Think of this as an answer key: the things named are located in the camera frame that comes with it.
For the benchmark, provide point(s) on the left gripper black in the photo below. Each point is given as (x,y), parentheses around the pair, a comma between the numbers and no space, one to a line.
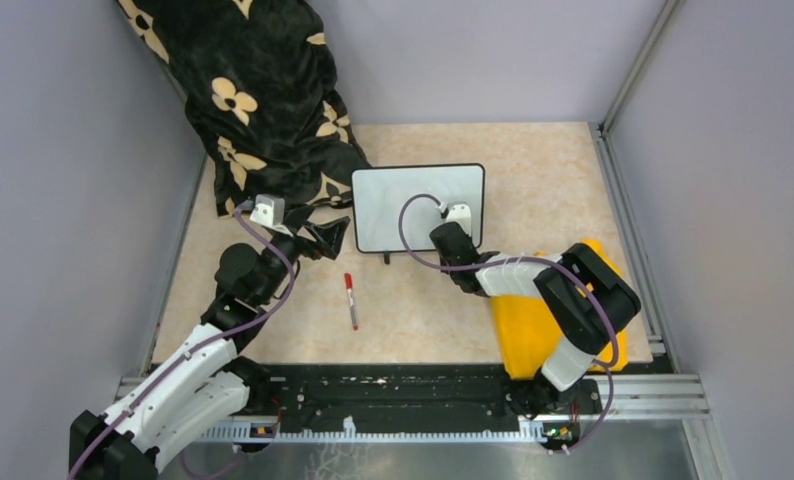
(328,237)

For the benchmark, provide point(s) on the red white marker pen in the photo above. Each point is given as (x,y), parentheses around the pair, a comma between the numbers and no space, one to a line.
(351,301)

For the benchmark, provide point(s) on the white whiteboard black frame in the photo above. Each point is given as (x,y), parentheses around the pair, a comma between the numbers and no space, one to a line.
(407,201)

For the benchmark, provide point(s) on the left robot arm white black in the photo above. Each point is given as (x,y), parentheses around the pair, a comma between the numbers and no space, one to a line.
(207,378)

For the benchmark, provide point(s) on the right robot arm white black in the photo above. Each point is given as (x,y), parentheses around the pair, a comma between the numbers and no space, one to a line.
(556,316)

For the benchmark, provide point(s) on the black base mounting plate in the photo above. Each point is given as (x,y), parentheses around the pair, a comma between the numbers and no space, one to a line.
(410,398)

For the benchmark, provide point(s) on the black floral blanket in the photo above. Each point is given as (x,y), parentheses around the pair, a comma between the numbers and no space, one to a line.
(260,87)

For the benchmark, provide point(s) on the yellow folded garment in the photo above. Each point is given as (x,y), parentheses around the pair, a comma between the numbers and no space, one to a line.
(527,334)

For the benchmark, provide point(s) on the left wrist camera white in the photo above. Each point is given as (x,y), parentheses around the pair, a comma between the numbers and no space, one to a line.
(268,211)

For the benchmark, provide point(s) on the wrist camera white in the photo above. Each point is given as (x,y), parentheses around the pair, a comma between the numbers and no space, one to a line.
(459,213)
(268,211)

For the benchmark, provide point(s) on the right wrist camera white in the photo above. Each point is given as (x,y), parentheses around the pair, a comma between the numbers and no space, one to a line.
(459,213)

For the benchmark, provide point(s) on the aluminium frame rail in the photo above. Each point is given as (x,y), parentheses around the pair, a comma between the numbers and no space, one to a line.
(624,398)

